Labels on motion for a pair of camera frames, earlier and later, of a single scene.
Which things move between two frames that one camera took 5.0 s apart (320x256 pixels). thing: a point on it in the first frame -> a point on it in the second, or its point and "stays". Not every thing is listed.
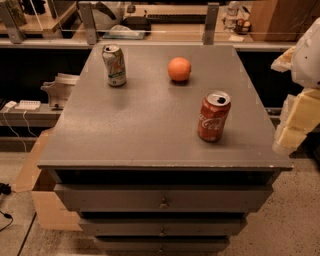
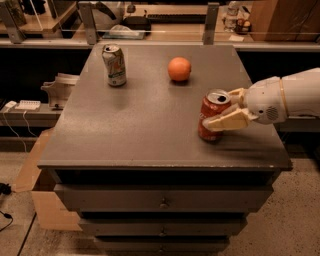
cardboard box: [52, 212] stays
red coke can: [213, 115] stays
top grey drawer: [163, 197] stays
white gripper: [307, 61] -> [265, 100]
